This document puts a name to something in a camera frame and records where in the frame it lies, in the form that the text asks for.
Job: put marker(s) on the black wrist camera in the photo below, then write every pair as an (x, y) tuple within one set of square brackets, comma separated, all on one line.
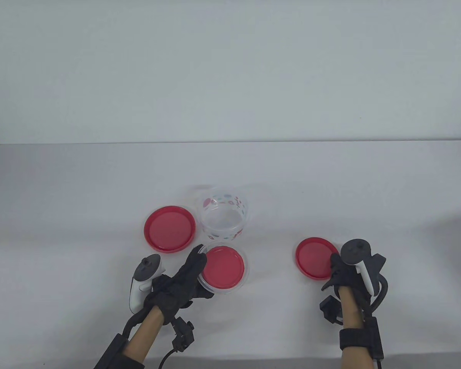
[(182, 334), (330, 307)]

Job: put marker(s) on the medium clear printed storage container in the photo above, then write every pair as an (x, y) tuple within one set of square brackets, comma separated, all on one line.
[(246, 276)]

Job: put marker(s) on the black and white controller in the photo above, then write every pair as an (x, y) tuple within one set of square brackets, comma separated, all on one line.
[(355, 251), (150, 267)]

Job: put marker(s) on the large clear printed storage container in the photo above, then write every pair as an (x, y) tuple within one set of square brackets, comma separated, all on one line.
[(221, 221)]

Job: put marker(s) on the medium red container lid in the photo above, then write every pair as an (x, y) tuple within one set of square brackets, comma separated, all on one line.
[(315, 257)]

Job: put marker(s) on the small red container lid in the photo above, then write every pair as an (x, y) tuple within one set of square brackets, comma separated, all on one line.
[(224, 267)]

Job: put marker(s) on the person's left hand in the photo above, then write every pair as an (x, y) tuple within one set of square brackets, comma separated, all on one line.
[(176, 292)]

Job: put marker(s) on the dark sleeve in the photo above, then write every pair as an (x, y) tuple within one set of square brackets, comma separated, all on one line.
[(132, 361)]

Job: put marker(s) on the large red container lid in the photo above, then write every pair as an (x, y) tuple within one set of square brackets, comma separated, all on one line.
[(169, 228)]

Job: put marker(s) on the person's right forearm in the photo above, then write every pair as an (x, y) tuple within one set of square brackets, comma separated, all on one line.
[(351, 311)]

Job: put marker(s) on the person's right hand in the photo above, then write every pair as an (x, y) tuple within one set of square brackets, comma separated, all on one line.
[(345, 278)]

